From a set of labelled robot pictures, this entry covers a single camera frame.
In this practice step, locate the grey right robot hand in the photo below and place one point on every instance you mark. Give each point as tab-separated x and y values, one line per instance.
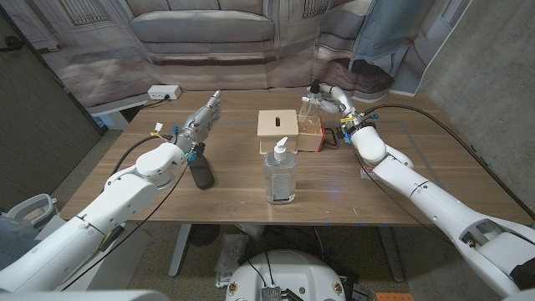
344	104

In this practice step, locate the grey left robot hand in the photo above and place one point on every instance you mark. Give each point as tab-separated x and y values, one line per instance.
198	123

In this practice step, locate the clear dispenser bottle black cap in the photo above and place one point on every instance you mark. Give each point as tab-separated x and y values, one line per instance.
309	117

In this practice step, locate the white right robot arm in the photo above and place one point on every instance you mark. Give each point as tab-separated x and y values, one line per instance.
439	205

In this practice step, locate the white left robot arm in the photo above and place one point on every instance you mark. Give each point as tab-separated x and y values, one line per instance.
96	217

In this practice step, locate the black drawer pull loop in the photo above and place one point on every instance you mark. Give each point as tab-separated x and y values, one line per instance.
335	144

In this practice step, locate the wooden drawer with red front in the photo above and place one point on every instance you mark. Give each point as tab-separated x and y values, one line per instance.
309	142

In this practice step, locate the light wooden drawer box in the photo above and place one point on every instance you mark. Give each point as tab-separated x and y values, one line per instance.
278	125

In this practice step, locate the red white toothpaste box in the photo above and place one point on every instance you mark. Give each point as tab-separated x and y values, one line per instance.
367	171

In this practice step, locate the clear hand sanitizer pump bottle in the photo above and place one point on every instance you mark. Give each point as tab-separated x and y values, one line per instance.
280	180

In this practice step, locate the white power strip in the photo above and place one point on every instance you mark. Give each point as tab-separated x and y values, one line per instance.
164	92

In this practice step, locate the black oblong case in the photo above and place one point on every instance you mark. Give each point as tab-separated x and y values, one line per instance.
202	173

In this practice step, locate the printed living room backdrop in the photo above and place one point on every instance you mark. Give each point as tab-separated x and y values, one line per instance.
200	42

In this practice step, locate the white low shelf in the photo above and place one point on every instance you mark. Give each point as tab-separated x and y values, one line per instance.
113	115

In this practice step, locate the black round floor fan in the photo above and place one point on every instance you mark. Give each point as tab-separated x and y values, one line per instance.
204	234

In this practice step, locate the grey table leg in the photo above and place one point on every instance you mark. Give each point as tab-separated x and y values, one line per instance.
179	251
391	255

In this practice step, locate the clear plastic bag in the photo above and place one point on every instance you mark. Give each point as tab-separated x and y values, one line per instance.
230	259

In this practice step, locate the dark grey partition panel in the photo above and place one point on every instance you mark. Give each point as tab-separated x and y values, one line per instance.
37	125

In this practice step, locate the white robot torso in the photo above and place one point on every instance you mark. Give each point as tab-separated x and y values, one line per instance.
288	271

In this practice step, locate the grey white waste bin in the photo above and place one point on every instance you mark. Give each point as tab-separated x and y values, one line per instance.
31	213

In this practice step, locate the orange box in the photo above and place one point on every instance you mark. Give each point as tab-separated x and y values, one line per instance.
395	297

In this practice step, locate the blue grey bag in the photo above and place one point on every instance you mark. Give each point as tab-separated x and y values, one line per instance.
14	246

